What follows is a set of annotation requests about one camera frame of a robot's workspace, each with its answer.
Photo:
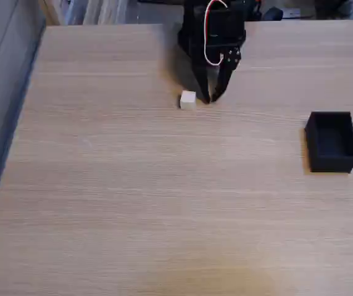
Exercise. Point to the white cube block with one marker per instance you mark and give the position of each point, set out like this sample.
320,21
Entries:
188,100

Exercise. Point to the black open box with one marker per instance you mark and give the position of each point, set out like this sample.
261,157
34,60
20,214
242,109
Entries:
332,143

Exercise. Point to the dark blue background object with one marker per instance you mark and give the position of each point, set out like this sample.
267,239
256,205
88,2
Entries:
272,13

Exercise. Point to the white slatted panels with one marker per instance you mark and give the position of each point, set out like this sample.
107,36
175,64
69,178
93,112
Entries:
102,11

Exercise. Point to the light wooden post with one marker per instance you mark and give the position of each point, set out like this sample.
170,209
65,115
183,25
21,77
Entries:
50,12

